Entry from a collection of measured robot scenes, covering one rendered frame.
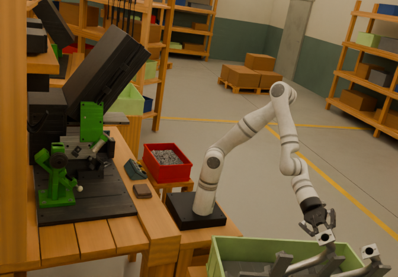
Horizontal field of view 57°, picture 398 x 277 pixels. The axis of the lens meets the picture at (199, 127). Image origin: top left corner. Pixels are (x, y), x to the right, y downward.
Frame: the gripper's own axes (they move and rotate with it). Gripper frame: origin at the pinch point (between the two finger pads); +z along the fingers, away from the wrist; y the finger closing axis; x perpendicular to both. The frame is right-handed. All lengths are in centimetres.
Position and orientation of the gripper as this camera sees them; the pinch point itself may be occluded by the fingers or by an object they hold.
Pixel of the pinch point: (326, 238)
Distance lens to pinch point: 134.5
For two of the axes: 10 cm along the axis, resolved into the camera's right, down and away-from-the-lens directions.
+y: 8.5, -4.6, -2.5
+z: 1.7, 6.9, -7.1
